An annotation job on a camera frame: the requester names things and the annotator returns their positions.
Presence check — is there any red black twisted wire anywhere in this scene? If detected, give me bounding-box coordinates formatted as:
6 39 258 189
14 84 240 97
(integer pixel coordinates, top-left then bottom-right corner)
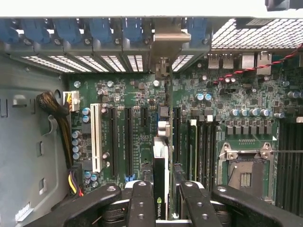
212 43 303 85

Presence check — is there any black yellow power wire bundle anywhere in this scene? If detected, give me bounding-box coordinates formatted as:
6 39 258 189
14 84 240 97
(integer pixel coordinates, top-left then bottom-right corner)
37 91 85 197

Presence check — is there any short black expansion slot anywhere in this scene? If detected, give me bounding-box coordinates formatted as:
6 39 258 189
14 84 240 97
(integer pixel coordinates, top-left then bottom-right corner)
141 107 149 127

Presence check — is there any green motherboard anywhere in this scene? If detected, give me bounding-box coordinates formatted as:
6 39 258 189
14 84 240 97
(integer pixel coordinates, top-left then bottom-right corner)
62 53 303 206

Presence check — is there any thin metal locking lever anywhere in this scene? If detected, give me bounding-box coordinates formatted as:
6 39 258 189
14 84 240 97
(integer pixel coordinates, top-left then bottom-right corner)
269 149 303 154

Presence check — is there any blue card retention latch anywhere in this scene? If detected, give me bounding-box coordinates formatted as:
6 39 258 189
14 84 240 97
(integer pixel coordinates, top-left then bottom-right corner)
186 17 210 47
52 18 82 44
0 20 19 44
89 18 112 44
122 18 144 44
20 18 50 44

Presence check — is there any white expansion slot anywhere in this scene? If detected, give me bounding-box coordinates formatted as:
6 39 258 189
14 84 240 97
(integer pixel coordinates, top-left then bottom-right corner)
90 102 104 174

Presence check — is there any open grey PC case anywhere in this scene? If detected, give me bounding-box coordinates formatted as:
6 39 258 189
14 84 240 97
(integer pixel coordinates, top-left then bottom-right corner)
0 0 303 223

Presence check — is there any CPU socket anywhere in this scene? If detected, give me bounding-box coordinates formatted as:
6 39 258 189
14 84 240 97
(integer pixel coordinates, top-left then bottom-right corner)
219 141 276 202

